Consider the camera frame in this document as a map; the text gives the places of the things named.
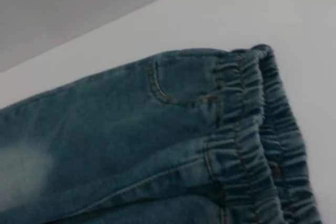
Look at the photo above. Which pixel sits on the blue denim shorts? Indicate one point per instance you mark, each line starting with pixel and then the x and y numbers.
pixel 131 142

